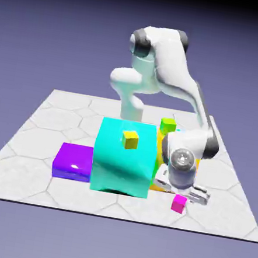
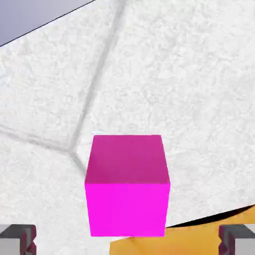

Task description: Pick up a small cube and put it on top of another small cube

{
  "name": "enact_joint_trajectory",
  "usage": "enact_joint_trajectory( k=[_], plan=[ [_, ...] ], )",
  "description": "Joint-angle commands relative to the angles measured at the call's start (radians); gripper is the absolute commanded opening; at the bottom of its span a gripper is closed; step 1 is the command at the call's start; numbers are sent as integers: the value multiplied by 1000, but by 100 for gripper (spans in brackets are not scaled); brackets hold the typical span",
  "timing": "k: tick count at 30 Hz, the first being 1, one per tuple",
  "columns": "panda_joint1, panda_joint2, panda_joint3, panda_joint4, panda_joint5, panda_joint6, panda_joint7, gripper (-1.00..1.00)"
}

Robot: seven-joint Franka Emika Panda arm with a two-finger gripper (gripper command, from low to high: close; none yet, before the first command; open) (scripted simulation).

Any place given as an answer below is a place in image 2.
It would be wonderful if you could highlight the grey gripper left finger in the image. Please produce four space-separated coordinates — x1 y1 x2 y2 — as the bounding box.
0 224 37 255

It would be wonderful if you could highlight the small magenta cube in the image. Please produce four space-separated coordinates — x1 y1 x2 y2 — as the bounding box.
84 134 171 238

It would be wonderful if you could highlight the large orange box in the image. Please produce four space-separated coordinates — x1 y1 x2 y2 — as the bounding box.
109 205 255 255

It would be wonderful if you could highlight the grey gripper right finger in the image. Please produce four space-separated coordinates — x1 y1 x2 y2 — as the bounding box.
218 223 255 255

